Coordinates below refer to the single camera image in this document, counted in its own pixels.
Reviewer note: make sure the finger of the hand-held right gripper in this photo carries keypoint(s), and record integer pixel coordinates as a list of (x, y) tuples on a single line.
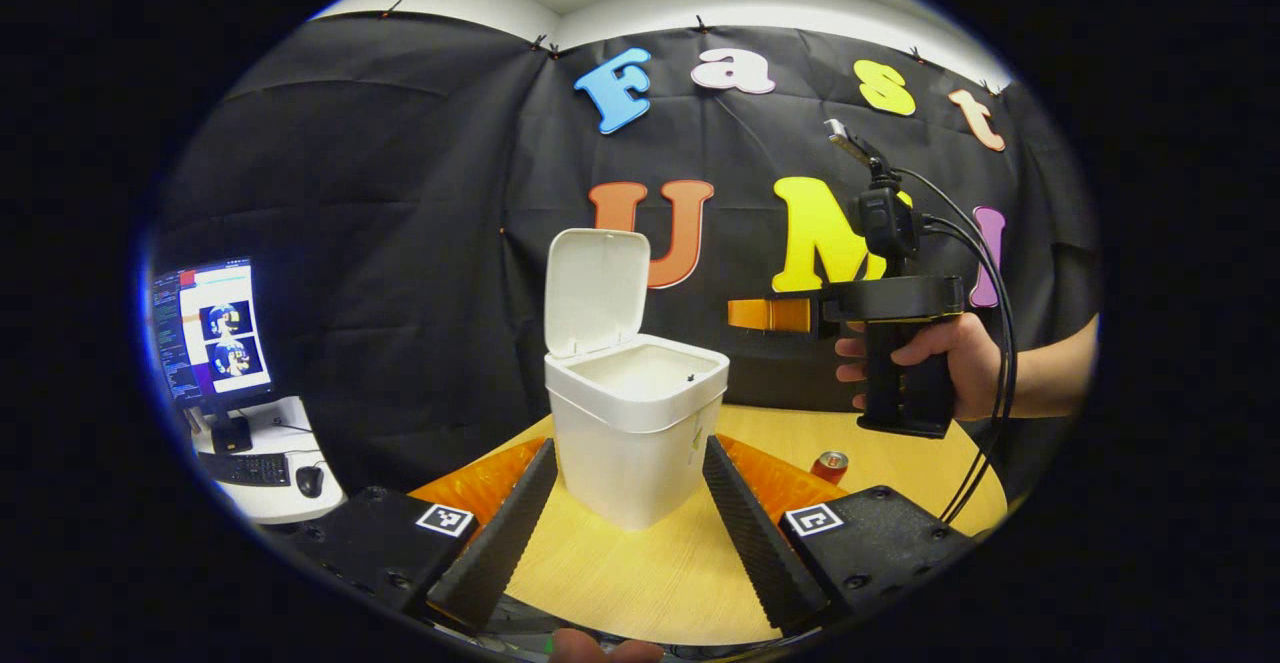
[(770, 314)]

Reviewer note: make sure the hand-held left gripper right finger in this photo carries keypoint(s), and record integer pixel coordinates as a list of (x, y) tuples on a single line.
[(760, 543)]

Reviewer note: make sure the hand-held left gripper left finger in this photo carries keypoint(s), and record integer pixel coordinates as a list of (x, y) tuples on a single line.
[(505, 533)]

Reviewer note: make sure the red pop can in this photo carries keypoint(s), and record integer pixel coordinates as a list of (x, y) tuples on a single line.
[(829, 467)]

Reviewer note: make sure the white desktop garbage bin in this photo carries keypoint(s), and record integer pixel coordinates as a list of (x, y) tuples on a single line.
[(630, 443)]

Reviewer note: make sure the wooden desktop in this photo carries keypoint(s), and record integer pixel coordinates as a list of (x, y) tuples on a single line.
[(640, 573)]

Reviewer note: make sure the black computer mouse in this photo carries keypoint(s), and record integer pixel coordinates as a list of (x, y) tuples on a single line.
[(310, 481)]

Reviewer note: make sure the white side table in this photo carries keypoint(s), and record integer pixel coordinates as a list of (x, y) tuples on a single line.
[(290, 508)]

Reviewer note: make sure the black keyboard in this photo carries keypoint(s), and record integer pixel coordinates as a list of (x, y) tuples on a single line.
[(245, 468)]

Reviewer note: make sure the computer monitor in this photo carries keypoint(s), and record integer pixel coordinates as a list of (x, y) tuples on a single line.
[(215, 333)]

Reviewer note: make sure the black backdrop cloth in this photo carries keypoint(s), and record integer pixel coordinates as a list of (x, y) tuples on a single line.
[(400, 193)]

